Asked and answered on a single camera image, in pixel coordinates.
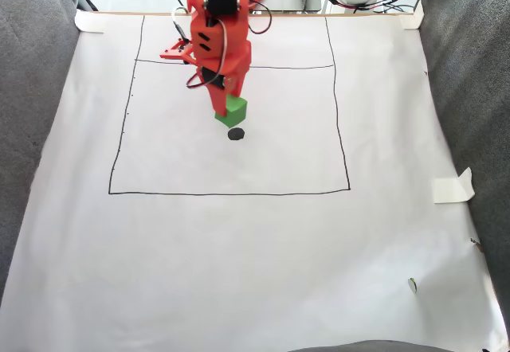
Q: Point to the green foam block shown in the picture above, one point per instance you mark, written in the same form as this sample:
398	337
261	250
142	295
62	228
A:
236	111

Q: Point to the black dot mark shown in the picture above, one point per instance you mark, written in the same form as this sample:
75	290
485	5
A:
236	134

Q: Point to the white paper sheet with lines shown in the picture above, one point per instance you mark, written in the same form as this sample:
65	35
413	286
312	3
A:
255	248

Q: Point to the gray fabric cushion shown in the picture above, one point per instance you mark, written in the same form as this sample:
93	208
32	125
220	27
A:
470	89
32	89

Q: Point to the white tape piece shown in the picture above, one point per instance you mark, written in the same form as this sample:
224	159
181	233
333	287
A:
448	190

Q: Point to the small white oval sticker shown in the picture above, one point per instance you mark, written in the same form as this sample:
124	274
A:
412	285

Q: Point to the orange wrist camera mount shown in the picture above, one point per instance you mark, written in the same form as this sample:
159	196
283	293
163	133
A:
173	52

